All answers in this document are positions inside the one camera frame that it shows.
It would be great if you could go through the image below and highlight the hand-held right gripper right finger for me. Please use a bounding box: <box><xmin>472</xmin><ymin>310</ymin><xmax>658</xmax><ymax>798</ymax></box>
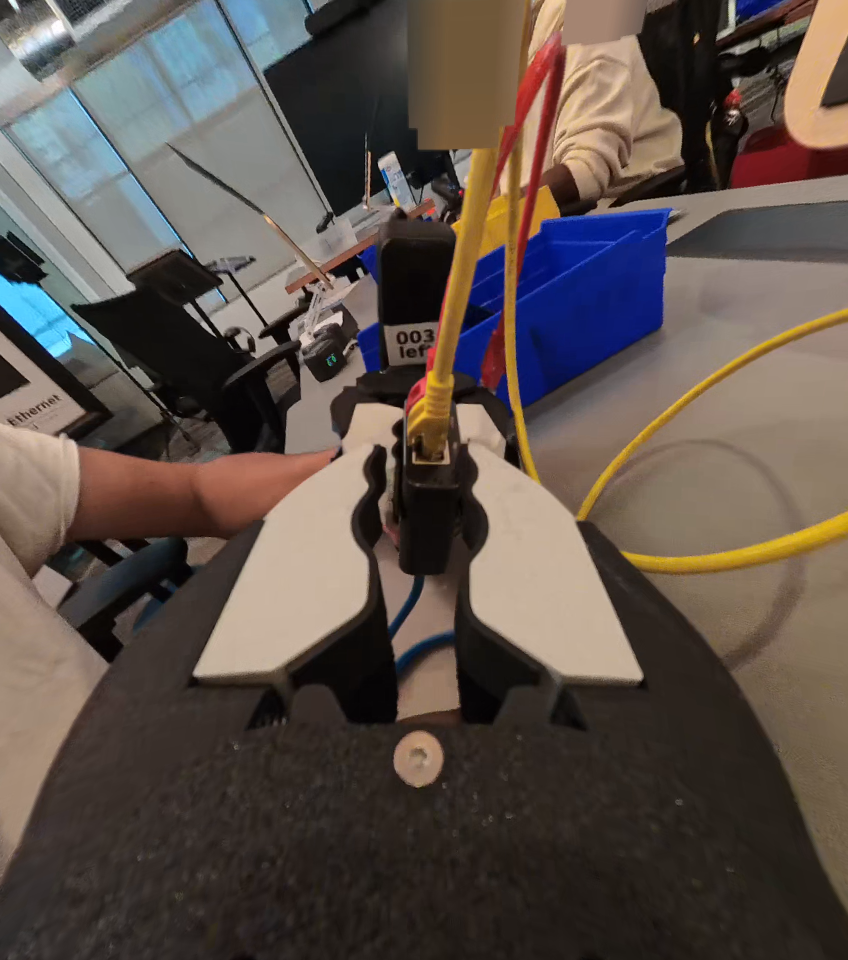
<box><xmin>454</xmin><ymin>442</ymin><xmax>645</xmax><ymax>725</ymax></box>

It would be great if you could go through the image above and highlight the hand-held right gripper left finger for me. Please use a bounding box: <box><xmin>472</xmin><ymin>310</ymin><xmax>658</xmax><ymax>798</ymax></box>
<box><xmin>193</xmin><ymin>444</ymin><xmax>399</xmax><ymax>724</ymax></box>

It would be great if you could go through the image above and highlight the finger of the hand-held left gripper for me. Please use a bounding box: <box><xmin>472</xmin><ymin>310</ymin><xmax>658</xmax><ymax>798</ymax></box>
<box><xmin>456</xmin><ymin>405</ymin><xmax>509</xmax><ymax>462</ymax></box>
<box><xmin>341</xmin><ymin>405</ymin><xmax>404</xmax><ymax>456</ymax></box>

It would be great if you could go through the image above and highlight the yellow ethernet cable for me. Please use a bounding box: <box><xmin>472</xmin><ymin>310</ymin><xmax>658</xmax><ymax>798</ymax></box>
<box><xmin>405</xmin><ymin>0</ymin><xmax>848</xmax><ymax>575</ymax></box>

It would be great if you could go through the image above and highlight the black ethernet splitter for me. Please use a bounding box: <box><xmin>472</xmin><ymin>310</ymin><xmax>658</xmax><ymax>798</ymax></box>
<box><xmin>394</xmin><ymin>442</ymin><xmax>470</xmax><ymax>575</ymax></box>

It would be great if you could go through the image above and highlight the blue ethernet cable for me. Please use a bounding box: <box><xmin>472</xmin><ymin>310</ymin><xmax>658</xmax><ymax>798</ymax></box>
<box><xmin>386</xmin><ymin>573</ymin><xmax>459</xmax><ymax>676</ymax></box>

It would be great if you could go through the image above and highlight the blue plastic bin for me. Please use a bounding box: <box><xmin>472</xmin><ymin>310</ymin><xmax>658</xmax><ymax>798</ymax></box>
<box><xmin>356</xmin><ymin>208</ymin><xmax>673</xmax><ymax>410</ymax></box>

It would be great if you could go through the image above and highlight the red ethernet cable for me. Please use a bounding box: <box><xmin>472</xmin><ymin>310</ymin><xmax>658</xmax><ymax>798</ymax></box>
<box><xmin>403</xmin><ymin>33</ymin><xmax>568</xmax><ymax>421</ymax></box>

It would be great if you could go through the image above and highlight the person's left forearm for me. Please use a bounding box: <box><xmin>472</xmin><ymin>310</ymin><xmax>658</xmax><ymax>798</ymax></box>
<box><xmin>67</xmin><ymin>448</ymin><xmax>343</xmax><ymax>541</ymax></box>

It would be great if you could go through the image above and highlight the black device green display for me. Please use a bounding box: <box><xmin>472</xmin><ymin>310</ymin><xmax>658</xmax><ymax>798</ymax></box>
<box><xmin>302</xmin><ymin>326</ymin><xmax>358</xmax><ymax>384</ymax></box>

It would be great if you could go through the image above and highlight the white wipes canister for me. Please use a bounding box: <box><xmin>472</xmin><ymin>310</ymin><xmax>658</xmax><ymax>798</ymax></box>
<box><xmin>377</xmin><ymin>150</ymin><xmax>414</xmax><ymax>207</ymax></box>

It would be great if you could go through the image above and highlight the black display screen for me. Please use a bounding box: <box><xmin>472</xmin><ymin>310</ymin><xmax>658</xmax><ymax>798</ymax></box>
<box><xmin>262</xmin><ymin>0</ymin><xmax>470</xmax><ymax>219</ymax></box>

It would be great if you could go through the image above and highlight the black office chair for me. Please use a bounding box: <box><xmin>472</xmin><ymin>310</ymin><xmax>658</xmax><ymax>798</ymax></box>
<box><xmin>71</xmin><ymin>285</ymin><xmax>301</xmax><ymax>455</ymax></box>

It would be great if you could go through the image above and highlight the red storage box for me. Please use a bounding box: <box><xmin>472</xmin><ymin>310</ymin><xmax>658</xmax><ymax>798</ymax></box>
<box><xmin>727</xmin><ymin>123</ymin><xmax>848</xmax><ymax>189</ymax></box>

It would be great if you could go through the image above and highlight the black wood-framed board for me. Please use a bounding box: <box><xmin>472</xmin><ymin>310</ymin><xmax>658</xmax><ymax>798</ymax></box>
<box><xmin>784</xmin><ymin>0</ymin><xmax>848</xmax><ymax>151</ymax></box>

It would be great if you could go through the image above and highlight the silver air duct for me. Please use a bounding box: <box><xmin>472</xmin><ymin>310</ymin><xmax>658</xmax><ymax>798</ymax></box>
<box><xmin>0</xmin><ymin>0</ymin><xmax>140</xmax><ymax>80</ymax></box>

